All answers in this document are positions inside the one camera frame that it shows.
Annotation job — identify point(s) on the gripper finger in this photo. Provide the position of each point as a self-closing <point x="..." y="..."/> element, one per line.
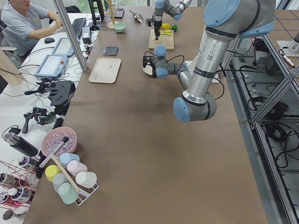
<point x="156" y="34"/>
<point x="159" y="34"/>

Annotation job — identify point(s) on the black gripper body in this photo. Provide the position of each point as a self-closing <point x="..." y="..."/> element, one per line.
<point x="153" y="69"/>
<point x="157" y="25"/>

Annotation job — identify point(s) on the beige round plate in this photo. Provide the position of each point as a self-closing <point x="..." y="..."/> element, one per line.
<point x="147" y="70"/>

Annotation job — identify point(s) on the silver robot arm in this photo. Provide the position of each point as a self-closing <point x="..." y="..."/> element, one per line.
<point x="164" y="6"/>
<point x="225" y="20"/>

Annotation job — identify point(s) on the beige rabbit tray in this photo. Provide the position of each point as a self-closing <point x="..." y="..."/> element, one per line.
<point x="105" y="70"/>

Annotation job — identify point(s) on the whole lemon near lime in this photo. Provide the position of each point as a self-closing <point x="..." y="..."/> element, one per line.
<point x="166" y="26"/>

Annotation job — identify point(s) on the wooden cutting board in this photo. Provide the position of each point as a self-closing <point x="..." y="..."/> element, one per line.
<point x="166" y="40"/>

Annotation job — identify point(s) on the green lime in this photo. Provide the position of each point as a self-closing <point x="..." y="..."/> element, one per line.
<point x="174" y="27"/>

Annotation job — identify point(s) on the metal scoop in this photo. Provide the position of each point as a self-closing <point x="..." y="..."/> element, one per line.
<point x="137" y="17"/>

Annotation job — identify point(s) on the mint green bowl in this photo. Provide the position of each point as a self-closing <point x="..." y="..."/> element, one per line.
<point x="119" y="27"/>

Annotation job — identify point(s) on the wooden cup tree stand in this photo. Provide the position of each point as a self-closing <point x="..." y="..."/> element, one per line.
<point x="110" y="12"/>

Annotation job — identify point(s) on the grey folded cloth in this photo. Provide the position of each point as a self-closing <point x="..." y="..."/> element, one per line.
<point x="110" y="51"/>

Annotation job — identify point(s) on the black keyboard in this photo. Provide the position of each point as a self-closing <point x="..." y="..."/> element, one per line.
<point x="77" y="26"/>

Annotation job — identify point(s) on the teach pendant tablet far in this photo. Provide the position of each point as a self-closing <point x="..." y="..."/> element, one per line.
<point x="63" y="46"/>

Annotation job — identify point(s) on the teach pendant tablet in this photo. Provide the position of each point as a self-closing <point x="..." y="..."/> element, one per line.
<point x="52" y="65"/>
<point x="63" y="46"/>

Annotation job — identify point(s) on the teach pendant tablet near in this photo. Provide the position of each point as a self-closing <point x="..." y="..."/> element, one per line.
<point x="52" y="65"/>

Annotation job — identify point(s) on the black computer mouse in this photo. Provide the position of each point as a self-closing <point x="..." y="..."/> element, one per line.
<point x="49" y="40"/>

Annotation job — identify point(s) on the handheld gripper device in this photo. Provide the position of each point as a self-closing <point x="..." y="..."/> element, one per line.
<point x="40" y="115"/>

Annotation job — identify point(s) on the blue cup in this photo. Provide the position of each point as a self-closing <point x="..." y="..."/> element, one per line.
<point x="65" y="158"/>

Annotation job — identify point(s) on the pink cup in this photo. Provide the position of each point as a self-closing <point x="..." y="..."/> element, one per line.
<point x="74" y="167"/>

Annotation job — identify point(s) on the pink bowl with ice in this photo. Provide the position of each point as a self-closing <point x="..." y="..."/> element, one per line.
<point x="55" y="136"/>

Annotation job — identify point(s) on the white cup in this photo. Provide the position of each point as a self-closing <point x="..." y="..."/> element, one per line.
<point x="86" y="179"/>

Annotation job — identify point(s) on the seated person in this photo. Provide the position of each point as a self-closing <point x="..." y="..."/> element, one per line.
<point x="27" y="24"/>

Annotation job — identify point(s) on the white cup rack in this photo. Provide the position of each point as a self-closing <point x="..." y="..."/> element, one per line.
<point x="83" y="194"/>

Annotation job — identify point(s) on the yellow cup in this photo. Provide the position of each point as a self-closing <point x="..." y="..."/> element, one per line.
<point x="51" y="171"/>

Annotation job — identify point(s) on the grey cup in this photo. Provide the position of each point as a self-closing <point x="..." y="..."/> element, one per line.
<point x="58" y="180"/>

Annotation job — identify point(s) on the mint cup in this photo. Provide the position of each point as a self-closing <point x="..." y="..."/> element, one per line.
<point x="67" y="193"/>

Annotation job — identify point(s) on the black thermos bottle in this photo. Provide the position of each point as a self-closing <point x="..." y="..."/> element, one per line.
<point x="20" y="144"/>

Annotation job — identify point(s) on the black gripper camera mount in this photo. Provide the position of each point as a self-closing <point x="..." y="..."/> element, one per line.
<point x="147" y="59"/>

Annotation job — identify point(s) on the white pedestal column base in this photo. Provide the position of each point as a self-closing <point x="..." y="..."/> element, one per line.
<point x="190" y="64"/>

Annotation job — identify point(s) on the aluminium frame post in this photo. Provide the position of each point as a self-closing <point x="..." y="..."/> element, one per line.
<point x="70" y="33"/>

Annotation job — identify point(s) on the metal tongs handle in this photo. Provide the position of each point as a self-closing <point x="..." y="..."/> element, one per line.
<point x="54" y="151"/>

